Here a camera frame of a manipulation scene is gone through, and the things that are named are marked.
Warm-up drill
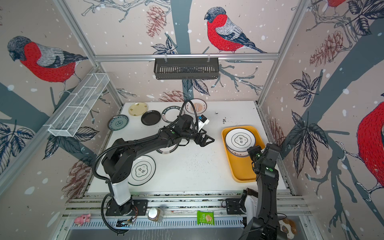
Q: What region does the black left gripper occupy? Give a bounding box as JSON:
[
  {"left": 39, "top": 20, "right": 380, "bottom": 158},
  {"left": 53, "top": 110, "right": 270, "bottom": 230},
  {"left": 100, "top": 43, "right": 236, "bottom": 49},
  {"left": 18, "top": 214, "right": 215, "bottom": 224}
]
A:
[{"left": 181, "top": 128, "right": 216, "bottom": 147}]

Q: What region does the white flower motif plate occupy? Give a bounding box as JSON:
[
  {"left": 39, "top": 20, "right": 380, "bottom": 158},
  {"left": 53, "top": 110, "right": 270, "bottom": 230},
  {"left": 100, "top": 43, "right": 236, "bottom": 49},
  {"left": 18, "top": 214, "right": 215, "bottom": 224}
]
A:
[
  {"left": 127, "top": 155, "right": 156, "bottom": 186},
  {"left": 225, "top": 128, "right": 256, "bottom": 152}
]

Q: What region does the green rim red ring plate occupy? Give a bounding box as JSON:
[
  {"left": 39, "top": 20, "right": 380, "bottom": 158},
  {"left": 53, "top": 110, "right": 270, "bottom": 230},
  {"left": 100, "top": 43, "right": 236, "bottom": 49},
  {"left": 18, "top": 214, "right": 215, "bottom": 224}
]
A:
[{"left": 156, "top": 144, "right": 179, "bottom": 155}]

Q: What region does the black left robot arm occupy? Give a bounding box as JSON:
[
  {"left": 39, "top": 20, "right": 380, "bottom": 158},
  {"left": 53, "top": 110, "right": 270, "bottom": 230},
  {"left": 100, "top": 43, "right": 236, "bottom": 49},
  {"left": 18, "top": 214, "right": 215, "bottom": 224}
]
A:
[{"left": 92, "top": 115, "right": 215, "bottom": 216}]

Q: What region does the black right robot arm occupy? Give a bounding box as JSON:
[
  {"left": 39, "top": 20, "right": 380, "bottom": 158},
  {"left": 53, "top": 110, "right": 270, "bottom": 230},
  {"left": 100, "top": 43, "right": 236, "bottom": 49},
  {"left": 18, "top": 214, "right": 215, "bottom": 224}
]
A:
[{"left": 239, "top": 143, "right": 287, "bottom": 240}]

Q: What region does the yellow plastic bin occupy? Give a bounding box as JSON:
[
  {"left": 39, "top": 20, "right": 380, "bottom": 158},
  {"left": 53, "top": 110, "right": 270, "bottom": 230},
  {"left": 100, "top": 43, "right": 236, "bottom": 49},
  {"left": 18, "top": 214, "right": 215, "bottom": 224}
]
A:
[{"left": 222, "top": 126, "right": 266, "bottom": 183}]

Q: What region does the far green lettered rim plate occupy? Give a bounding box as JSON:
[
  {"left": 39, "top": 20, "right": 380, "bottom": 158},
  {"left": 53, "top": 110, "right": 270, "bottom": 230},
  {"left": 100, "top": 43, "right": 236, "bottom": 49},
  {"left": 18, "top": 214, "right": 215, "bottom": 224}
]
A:
[{"left": 162, "top": 106, "right": 185, "bottom": 124}]

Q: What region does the black small plate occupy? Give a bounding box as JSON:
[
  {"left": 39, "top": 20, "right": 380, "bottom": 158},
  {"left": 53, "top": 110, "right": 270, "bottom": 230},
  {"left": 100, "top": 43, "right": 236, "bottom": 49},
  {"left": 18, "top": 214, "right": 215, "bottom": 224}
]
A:
[{"left": 141, "top": 110, "right": 162, "bottom": 126}]

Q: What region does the brown white flower toy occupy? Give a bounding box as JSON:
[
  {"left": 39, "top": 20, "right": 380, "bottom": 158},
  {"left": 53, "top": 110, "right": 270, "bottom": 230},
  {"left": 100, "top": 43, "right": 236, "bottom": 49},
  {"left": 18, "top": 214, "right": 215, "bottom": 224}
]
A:
[{"left": 279, "top": 218, "right": 298, "bottom": 240}]

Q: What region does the yellow small plate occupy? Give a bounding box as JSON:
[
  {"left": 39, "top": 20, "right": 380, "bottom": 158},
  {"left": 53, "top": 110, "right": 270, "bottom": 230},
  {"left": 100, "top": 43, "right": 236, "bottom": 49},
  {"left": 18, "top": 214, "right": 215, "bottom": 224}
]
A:
[{"left": 129, "top": 103, "right": 148, "bottom": 116}]

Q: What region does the green snack packet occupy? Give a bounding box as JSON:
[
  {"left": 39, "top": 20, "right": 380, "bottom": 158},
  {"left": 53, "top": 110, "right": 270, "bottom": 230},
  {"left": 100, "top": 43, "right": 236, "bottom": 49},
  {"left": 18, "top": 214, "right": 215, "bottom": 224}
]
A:
[{"left": 197, "top": 211, "right": 215, "bottom": 225}]

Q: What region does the small glass jar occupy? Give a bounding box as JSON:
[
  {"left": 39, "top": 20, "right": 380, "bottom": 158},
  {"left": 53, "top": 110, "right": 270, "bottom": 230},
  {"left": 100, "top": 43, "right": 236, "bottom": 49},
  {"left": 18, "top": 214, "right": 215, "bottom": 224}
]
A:
[{"left": 148, "top": 208, "right": 164, "bottom": 223}]

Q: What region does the small teal patterned plate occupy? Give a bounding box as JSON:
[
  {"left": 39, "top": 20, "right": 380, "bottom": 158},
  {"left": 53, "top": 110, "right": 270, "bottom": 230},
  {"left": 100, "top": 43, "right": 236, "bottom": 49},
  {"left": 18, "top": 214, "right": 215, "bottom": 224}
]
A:
[{"left": 107, "top": 115, "right": 129, "bottom": 131}]

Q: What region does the pink pig toy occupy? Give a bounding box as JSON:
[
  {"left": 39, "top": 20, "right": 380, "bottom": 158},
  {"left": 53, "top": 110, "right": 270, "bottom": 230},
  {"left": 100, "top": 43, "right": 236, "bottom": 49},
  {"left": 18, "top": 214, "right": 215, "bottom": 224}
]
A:
[{"left": 74, "top": 214, "right": 92, "bottom": 227}]

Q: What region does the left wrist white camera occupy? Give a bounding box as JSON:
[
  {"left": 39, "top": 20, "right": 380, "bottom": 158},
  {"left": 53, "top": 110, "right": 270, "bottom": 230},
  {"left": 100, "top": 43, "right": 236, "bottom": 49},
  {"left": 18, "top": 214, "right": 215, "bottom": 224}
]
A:
[{"left": 198, "top": 115, "right": 210, "bottom": 133}]

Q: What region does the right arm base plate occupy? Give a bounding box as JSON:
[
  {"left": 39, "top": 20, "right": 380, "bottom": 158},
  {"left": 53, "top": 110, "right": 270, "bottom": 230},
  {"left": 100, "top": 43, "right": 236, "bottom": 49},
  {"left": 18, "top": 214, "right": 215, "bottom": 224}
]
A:
[{"left": 225, "top": 198, "right": 247, "bottom": 215}]

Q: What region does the black hanging wire basket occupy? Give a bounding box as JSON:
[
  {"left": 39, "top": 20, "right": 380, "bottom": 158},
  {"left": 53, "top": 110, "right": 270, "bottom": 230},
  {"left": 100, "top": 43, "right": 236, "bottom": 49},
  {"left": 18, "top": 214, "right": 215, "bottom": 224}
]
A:
[{"left": 154, "top": 58, "right": 220, "bottom": 80}]

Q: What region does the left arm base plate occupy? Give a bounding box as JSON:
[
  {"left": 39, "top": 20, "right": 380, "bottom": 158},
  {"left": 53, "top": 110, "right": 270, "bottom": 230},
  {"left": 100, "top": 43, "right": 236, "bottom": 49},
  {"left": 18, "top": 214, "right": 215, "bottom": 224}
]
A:
[{"left": 106, "top": 199, "right": 148, "bottom": 217}]

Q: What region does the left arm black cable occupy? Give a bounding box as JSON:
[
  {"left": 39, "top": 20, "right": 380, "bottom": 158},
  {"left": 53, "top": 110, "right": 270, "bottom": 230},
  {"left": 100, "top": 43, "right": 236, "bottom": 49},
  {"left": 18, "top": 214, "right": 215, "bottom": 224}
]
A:
[{"left": 91, "top": 99, "right": 200, "bottom": 235}]

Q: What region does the white wire mesh shelf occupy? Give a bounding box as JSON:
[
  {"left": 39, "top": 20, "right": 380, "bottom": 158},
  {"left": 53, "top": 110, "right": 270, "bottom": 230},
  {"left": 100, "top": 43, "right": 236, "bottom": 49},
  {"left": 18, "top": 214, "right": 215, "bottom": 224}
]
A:
[{"left": 48, "top": 73, "right": 110, "bottom": 137}]

